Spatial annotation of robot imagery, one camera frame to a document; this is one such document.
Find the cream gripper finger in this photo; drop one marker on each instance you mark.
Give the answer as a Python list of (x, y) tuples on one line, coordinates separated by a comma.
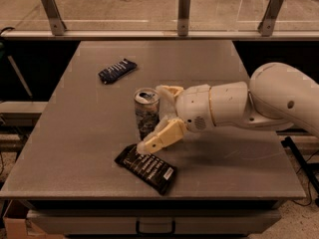
[(167, 98), (167, 132)]

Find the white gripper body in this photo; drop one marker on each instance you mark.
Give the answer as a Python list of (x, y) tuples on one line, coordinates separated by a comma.
[(193, 106)]

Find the silver redbull can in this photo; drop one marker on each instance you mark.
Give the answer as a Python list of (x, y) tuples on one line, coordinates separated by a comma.
[(147, 110)]

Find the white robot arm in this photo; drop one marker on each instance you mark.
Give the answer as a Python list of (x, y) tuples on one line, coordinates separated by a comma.
[(276, 97)]

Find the black rxbar chocolate bar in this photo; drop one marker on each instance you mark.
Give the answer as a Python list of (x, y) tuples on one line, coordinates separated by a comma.
[(152, 170)]

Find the dark blue snack bar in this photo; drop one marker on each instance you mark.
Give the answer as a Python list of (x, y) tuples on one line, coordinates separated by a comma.
[(112, 73)]

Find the glass barrier panel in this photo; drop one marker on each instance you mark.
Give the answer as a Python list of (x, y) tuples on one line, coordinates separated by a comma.
[(205, 15)]

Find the black stand leg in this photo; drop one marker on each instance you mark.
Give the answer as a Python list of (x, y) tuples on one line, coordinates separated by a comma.
[(311, 170)]

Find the cardboard box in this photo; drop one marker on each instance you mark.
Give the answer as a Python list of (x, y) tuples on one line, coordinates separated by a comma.
[(17, 225)]

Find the grey drawer with black handle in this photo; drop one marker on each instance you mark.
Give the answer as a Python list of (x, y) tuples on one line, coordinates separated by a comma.
[(149, 223)]

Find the middle metal bracket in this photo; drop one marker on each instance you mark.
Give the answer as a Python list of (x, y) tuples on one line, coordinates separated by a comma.
[(183, 17)]

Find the metal bracket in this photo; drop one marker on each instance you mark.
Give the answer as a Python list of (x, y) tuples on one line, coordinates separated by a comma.
[(183, 17), (267, 24), (56, 23)]

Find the right metal bracket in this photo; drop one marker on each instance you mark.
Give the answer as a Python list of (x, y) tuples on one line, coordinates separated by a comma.
[(267, 24)]

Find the left metal bracket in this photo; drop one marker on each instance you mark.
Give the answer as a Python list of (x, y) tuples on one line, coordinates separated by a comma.
[(56, 23)]

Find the grey side rail beam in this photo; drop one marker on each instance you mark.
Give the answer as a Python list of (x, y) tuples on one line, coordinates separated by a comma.
[(20, 113)]

